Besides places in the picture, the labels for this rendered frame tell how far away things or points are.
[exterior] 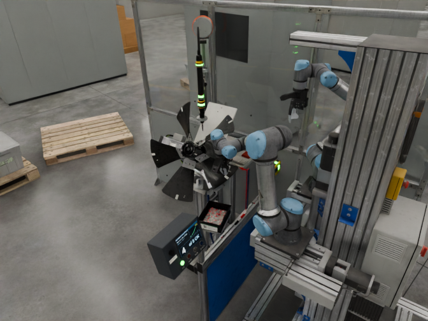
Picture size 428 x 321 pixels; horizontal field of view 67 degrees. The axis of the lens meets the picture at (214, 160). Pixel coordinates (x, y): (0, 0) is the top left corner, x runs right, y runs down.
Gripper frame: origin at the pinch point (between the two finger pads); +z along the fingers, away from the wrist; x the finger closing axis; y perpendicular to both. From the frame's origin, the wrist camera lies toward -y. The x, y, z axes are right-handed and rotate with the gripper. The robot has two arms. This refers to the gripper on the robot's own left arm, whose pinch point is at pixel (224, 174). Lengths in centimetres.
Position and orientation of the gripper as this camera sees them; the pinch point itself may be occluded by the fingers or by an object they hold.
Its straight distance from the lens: 209.5
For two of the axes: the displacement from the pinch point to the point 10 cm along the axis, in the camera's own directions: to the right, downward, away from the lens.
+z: 1.9, 6.7, 7.2
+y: 5.4, -6.8, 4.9
